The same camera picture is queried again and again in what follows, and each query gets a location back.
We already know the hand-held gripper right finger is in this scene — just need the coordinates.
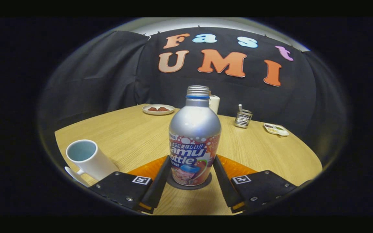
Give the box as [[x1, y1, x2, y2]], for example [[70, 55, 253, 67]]
[[213, 155, 299, 213]]

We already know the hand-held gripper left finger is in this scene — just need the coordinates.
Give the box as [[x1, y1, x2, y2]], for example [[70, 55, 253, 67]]
[[89, 155, 172, 214]]

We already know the dark round coaster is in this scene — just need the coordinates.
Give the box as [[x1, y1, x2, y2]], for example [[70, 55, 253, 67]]
[[166, 172, 213, 190]]

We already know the white cup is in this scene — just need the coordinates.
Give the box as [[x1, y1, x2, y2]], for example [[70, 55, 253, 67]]
[[64, 139, 119, 187]]

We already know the silver juice bottle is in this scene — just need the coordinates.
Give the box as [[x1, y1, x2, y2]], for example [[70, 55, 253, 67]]
[[169, 85, 222, 186]]

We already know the wooden table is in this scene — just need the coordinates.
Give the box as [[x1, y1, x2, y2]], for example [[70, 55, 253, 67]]
[[54, 104, 323, 216]]

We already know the white round plate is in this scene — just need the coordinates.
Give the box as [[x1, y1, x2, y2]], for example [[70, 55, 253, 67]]
[[142, 104, 175, 116]]

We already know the white divided dish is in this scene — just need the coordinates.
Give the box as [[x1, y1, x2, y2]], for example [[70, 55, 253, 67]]
[[264, 123, 289, 137]]

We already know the white toaster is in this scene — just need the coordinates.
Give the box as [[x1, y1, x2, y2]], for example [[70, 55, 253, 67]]
[[209, 94, 220, 115]]

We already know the black backdrop cloth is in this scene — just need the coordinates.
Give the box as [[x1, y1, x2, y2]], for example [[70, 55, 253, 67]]
[[39, 27, 349, 169]]

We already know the metal wire holder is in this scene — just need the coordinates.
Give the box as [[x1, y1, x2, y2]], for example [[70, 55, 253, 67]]
[[234, 104, 253, 128]]

